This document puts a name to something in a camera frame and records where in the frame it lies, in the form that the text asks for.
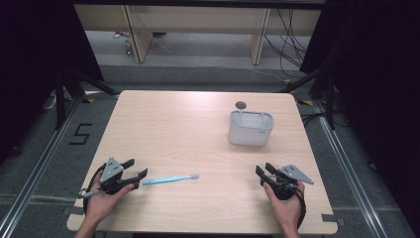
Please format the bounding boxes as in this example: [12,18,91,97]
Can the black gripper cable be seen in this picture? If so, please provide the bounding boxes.
[81,164,107,216]
[295,188,308,230]

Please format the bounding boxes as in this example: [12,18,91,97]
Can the black curtain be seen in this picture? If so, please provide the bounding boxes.
[299,0,420,232]
[0,0,105,167]

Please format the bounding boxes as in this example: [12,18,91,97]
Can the silver cable plug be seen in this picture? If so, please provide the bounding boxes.
[77,188,101,200]

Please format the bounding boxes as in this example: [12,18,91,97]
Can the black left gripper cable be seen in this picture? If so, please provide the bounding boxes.
[81,164,107,216]

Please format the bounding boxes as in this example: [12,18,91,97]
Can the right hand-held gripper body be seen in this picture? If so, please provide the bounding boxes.
[262,164,315,201]

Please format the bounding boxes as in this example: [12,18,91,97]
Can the black hanging cables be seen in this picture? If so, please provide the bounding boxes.
[262,8,313,79]

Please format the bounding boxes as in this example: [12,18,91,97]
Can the black floor cable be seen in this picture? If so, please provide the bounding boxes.
[299,110,352,129]

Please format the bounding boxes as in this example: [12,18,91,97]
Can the light blue toothbrush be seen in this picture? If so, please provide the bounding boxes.
[142,174,200,186]

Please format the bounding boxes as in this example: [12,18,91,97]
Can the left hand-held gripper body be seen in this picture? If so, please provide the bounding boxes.
[99,157,133,195]

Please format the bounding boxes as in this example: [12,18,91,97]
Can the black metal stand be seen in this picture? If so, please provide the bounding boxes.
[53,64,121,131]
[278,61,337,131]

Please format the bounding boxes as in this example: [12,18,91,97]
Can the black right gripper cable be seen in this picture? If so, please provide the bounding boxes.
[295,188,308,230]

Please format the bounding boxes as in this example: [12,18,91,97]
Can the person's right hand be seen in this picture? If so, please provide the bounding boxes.
[262,180,306,226]

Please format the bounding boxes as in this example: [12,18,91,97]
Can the light wooden desk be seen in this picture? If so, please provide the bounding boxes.
[73,3,323,65]

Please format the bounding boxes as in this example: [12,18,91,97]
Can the metal floor rail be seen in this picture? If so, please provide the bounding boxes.
[0,98,83,238]
[311,98,389,238]

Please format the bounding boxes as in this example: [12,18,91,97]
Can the white plastic container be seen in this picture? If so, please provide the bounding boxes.
[227,109,275,148]

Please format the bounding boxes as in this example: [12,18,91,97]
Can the person's left hand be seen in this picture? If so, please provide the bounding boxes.
[85,179,135,223]

